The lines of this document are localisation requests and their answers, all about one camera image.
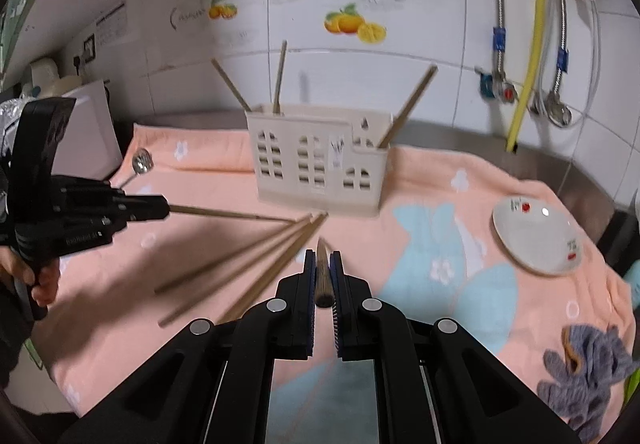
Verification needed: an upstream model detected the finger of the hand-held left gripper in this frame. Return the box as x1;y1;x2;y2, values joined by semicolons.
51;175;171;211
59;208;171;232

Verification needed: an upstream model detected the grey rag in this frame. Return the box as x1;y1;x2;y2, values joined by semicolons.
537;324;640;432

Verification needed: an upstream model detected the green wall cabinet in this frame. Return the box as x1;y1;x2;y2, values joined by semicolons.
0;0;38;75

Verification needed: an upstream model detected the crinkled aluminium foil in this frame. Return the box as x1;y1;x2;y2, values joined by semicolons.
0;97;23;150

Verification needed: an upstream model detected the beige appliance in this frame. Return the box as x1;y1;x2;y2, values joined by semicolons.
50;74;85;95

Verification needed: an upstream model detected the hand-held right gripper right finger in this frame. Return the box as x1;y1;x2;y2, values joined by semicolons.
331;250;581;444

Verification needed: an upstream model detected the white microwave oven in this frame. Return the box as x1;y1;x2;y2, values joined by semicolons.
50;79;123;180

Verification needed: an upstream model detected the steel slotted spoon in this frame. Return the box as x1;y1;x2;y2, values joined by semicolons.
112;148;153;190

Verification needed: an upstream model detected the steel angle valve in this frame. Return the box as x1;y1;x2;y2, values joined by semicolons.
532;92;575;127

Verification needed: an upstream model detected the wall notice sticker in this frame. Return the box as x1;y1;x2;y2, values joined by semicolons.
96;0;127;48

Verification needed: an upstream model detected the beige plastic utensil holder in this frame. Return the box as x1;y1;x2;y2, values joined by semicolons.
245;105;393;217

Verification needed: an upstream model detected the red knob pipe valve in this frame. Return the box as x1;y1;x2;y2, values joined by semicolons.
475;67;518;104

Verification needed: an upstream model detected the wooden chopstick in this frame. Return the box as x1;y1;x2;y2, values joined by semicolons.
315;237;333;309
168;205;297;224
216;211;330;324
154;213;315;295
377;65;439;148
272;40;289;116
210;58;253;114
158;214;326;328

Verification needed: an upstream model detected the yellow gas hose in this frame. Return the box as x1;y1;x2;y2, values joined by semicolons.
505;0;555;154

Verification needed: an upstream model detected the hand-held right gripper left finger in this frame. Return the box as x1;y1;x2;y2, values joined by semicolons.
57;250;318;444

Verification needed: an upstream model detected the person's left hand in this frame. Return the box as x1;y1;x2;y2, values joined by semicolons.
0;244;62;307

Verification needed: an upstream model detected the white jug appliance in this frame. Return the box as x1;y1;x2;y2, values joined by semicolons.
27;57;61;92

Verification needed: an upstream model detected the white flower print plate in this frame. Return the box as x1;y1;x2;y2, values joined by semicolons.
492;197;583;276

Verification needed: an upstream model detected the peach printed towel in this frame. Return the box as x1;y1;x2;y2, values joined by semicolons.
30;121;640;444

